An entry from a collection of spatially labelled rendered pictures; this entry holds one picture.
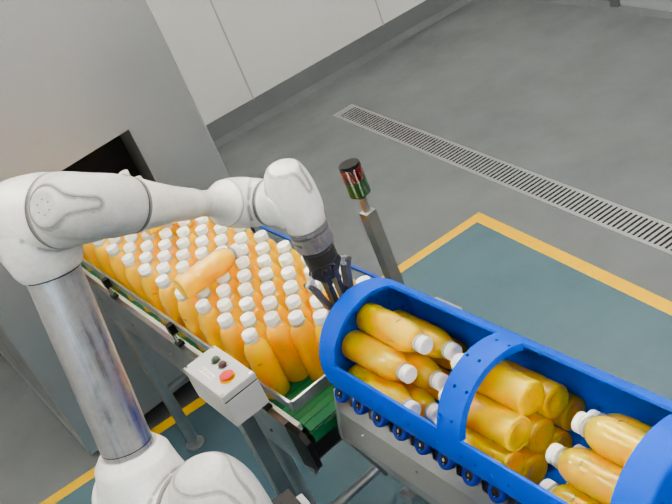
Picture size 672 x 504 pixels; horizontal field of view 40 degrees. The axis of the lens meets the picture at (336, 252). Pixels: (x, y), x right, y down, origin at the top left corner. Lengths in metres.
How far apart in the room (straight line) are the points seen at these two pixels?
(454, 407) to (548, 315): 2.07
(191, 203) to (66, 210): 0.28
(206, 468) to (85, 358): 0.29
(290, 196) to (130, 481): 0.64
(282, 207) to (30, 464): 2.71
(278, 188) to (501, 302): 2.15
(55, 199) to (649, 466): 1.00
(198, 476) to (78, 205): 0.53
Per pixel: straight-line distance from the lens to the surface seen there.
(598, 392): 1.86
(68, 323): 1.68
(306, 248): 1.97
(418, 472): 2.10
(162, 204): 1.60
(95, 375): 1.71
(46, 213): 1.49
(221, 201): 1.95
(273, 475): 2.47
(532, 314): 3.82
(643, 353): 3.53
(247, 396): 2.21
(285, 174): 1.90
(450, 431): 1.78
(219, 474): 1.66
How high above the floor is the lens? 2.36
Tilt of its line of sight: 31 degrees down
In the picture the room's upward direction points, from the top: 23 degrees counter-clockwise
